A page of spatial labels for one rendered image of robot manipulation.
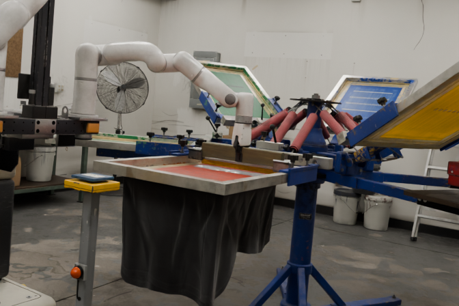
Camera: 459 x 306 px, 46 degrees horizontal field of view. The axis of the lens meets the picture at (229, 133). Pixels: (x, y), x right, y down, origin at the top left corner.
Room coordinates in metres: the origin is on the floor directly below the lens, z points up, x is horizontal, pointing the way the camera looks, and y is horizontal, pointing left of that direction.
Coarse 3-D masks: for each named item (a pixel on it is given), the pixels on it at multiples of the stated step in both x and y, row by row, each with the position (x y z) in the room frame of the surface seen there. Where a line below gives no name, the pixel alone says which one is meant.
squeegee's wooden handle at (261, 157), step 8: (208, 144) 2.44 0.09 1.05; (216, 144) 2.43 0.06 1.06; (208, 152) 2.44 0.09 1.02; (216, 152) 2.42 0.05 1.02; (224, 152) 2.40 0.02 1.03; (232, 152) 2.38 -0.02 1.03; (248, 152) 2.34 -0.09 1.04; (256, 152) 2.32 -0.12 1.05; (264, 152) 2.30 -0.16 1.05; (272, 152) 2.28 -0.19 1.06; (280, 152) 2.27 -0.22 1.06; (232, 160) 2.38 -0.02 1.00; (248, 160) 2.34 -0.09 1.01; (256, 160) 2.32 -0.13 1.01; (264, 160) 2.30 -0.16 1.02; (272, 160) 2.28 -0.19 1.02; (280, 160) 2.26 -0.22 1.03
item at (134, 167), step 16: (112, 160) 2.06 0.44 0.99; (128, 160) 2.12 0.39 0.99; (144, 160) 2.21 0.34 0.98; (160, 160) 2.30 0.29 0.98; (176, 160) 2.40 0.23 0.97; (192, 160) 2.51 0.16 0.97; (128, 176) 1.91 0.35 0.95; (144, 176) 1.88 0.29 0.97; (160, 176) 1.84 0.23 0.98; (176, 176) 1.81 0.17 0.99; (192, 176) 1.81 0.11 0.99; (256, 176) 1.96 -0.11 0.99; (272, 176) 2.01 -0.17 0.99; (208, 192) 1.74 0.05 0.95; (224, 192) 1.71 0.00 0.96
